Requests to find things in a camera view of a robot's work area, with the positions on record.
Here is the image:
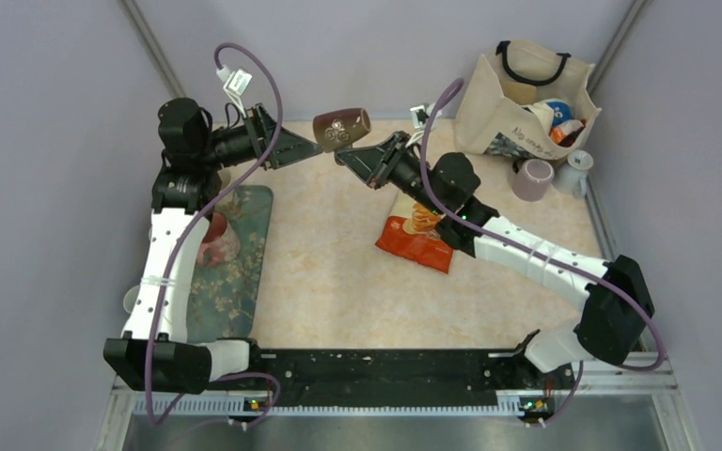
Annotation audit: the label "teal floral placemat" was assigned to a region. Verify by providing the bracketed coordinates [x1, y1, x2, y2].
[186, 185, 274, 343]

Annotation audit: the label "blue white package in bag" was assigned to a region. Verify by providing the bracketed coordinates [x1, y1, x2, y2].
[539, 98, 574, 129]

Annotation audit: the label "orange chips bag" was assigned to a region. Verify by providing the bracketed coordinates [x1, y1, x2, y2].
[375, 193, 454, 274]

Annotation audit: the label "lilac mug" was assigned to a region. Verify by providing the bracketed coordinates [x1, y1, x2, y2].
[511, 159, 555, 202]

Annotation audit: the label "large pink mug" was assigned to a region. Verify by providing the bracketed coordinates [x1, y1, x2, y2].
[196, 212, 241, 268]

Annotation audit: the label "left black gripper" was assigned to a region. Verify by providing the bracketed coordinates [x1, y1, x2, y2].
[198, 101, 322, 169]

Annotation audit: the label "orange snack packet in bag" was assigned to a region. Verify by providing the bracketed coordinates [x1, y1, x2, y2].
[549, 119, 587, 148]

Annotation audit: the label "small brown striped cup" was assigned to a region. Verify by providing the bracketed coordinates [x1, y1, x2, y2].
[312, 107, 371, 153]

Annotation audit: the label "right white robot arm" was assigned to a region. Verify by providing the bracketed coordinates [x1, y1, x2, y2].
[335, 132, 656, 387]

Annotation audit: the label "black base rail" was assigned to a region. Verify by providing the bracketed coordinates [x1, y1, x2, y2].
[208, 349, 573, 408]

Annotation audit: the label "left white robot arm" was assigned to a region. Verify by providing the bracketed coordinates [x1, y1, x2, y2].
[103, 98, 322, 394]

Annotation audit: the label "light blue white mug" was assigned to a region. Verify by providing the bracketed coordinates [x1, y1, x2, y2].
[553, 149, 594, 198]

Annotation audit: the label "cream white mug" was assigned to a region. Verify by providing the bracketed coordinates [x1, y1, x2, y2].
[218, 168, 233, 191]

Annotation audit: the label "beige canvas tote bag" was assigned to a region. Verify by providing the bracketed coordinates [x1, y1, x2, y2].
[454, 39, 601, 161]

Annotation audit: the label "metal corner frame rail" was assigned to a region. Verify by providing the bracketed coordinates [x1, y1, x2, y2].
[117, 0, 195, 101]

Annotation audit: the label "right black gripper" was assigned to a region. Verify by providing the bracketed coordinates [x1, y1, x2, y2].
[337, 131, 447, 217]

